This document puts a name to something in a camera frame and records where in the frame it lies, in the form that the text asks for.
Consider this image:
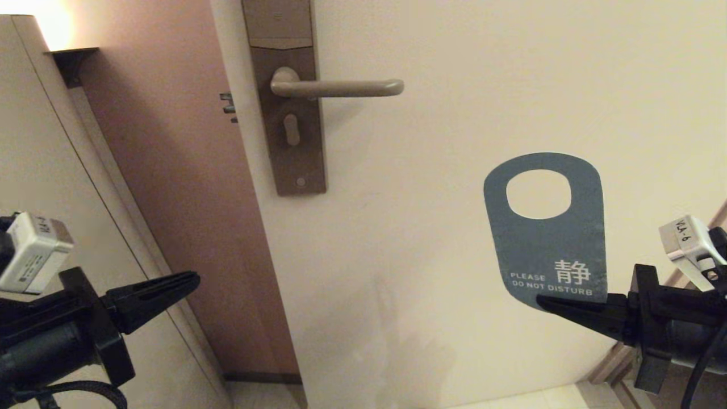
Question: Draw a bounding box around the white and blue door hanger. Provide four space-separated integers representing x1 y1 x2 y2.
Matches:
483 152 608 311

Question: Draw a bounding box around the brown door jamb panel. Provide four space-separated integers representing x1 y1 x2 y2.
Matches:
54 0 302 378

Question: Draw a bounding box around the white door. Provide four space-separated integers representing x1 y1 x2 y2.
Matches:
209 0 727 409

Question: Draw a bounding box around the brown metal lock plate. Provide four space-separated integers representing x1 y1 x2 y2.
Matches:
241 0 328 197

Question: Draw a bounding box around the brown wooden door frame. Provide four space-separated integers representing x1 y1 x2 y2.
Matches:
589 199 727 409

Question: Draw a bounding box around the thin braided left camera cable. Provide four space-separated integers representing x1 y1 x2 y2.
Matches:
11 381 128 409

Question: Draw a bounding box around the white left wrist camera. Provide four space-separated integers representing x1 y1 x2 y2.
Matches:
0 212 75 295

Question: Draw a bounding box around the beige door handle lever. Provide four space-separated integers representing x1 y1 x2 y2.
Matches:
270 67 405 98

